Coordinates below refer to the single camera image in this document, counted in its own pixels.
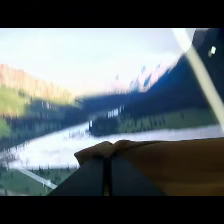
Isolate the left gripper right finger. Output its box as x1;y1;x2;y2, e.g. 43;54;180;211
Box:
110;155;167;197

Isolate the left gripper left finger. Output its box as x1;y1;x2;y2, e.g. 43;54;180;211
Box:
48;156;108;197

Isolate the brown T-shirt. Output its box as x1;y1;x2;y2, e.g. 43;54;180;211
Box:
73;137;224;197

